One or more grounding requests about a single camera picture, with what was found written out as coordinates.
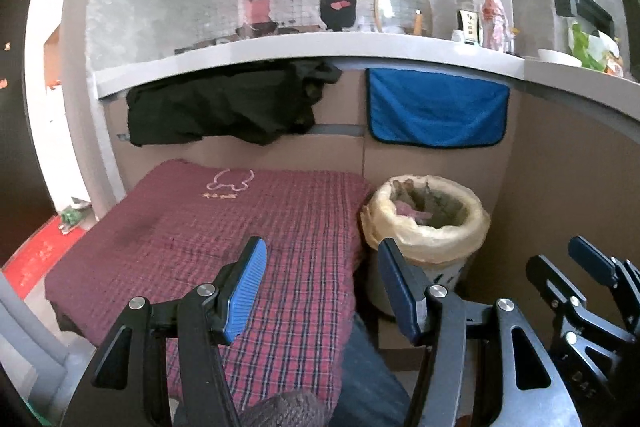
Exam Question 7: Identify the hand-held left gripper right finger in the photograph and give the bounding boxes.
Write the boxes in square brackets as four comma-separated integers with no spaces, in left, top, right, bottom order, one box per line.
[377,238,583,427]

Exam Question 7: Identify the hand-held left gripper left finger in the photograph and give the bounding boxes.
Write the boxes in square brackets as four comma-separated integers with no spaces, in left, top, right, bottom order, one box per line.
[60,236,268,427]

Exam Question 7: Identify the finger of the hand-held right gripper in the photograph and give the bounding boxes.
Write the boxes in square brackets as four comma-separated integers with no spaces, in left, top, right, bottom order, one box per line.
[526,254,636,348]
[568,235,640,308]

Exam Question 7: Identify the white trash bin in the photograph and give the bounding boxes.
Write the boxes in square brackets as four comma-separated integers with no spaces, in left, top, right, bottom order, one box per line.
[364,252,468,315]

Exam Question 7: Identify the person's jeans leg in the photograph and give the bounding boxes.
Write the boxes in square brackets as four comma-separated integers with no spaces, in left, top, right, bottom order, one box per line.
[335,317,416,427]

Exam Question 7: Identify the brown kitchen cabinet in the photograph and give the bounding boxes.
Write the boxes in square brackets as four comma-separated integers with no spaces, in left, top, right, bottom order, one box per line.
[105,67,640,358]

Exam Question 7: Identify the red plaid cloth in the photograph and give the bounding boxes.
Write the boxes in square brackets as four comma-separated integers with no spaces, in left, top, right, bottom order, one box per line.
[44,159,371,413]

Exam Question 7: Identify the brown knitted cloth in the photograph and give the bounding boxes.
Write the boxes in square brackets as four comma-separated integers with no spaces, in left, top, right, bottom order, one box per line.
[240,389,333,427]

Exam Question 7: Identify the black hanging cloth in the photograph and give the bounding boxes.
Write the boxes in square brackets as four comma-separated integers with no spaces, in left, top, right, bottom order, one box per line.
[126,59,343,146]

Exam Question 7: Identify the green slippers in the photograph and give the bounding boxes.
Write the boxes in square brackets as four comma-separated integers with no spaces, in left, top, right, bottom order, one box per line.
[59,202,91,233]

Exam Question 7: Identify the blue towel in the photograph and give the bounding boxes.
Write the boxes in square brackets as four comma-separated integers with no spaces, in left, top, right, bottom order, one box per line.
[365,68,511,148]

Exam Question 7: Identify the white bowl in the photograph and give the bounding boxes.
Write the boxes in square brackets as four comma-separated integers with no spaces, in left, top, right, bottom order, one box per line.
[537,49,583,68]

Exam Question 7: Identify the bag of green vegetables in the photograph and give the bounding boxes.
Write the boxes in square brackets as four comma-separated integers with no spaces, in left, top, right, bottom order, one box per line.
[570,23,626,75]

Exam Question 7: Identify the red doormat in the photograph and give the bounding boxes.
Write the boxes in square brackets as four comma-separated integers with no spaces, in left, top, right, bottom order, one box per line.
[2,214,83,293]

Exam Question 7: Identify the grey chair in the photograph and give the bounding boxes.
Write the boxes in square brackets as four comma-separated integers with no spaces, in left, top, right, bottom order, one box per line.
[0,274,96,408]

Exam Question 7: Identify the white kitchen counter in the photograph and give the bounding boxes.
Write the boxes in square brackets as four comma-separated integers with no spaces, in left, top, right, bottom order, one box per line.
[94,32,640,108]

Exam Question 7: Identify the pink wrapped bottle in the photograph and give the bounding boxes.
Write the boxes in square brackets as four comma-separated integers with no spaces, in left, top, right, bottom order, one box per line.
[481,0,511,52]

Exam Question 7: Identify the clear labelled bottle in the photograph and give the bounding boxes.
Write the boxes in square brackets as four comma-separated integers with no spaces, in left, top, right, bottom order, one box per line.
[456,0,481,45]

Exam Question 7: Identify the dark wooden door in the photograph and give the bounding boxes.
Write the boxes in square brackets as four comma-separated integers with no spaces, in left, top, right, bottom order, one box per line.
[0,0,58,265]

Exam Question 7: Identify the wooden rimmed glass pot lid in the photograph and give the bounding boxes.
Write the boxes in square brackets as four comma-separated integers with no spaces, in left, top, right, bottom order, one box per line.
[375,0,433,35]

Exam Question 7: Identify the black wall rack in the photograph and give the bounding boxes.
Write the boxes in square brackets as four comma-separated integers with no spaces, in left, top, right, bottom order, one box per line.
[552,0,615,35]

